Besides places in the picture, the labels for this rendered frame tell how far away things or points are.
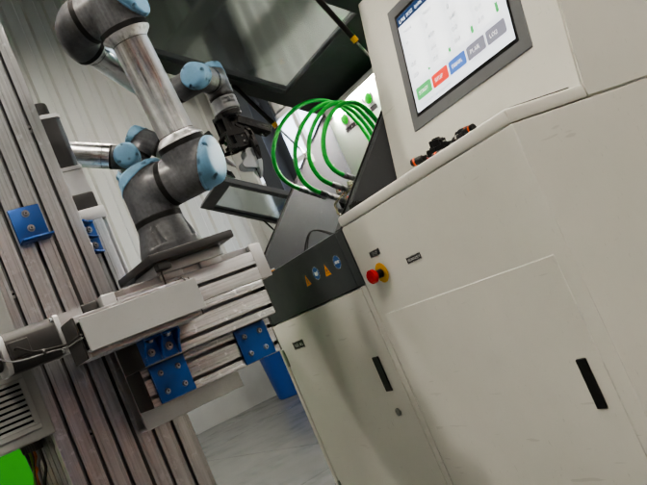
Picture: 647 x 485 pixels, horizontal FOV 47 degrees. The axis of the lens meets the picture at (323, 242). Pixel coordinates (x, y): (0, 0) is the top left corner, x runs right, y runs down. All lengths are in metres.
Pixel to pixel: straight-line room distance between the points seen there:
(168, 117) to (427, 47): 0.68
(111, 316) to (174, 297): 0.14
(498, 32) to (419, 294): 0.62
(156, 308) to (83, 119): 8.19
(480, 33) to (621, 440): 0.93
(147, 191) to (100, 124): 7.92
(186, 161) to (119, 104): 8.22
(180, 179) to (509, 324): 0.80
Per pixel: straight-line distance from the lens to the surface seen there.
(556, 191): 1.43
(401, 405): 2.05
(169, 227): 1.79
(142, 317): 1.57
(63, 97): 9.73
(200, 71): 2.11
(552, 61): 1.65
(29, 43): 10.03
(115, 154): 2.31
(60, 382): 1.82
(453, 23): 1.90
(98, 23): 1.85
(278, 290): 2.41
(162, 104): 1.79
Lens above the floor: 0.78
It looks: 4 degrees up
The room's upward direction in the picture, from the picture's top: 24 degrees counter-clockwise
